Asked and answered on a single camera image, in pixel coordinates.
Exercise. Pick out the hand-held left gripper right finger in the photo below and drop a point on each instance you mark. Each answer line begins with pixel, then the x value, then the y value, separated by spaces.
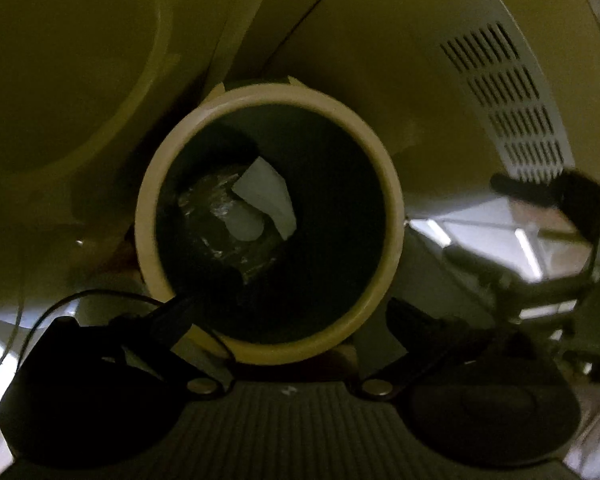
pixel 405 315

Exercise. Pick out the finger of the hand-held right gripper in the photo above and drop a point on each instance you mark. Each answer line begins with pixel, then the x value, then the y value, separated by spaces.
pixel 545 292
pixel 525 187

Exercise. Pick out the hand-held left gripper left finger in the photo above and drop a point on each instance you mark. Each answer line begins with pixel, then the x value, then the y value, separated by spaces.
pixel 177 310

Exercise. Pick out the cream round trash bin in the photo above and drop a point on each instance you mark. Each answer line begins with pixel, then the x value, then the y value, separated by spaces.
pixel 145 210

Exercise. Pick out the crumpled clear plastic wrap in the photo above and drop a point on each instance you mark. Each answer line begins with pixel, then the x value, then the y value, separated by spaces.
pixel 205 200

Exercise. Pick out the white slotted cabinet panel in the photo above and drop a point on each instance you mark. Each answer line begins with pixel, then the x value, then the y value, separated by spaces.
pixel 420 110

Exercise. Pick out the crumpled white paper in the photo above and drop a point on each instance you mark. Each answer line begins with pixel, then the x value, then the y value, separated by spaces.
pixel 267 190

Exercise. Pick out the large round cream container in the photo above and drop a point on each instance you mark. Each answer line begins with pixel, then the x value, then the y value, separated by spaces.
pixel 55 85

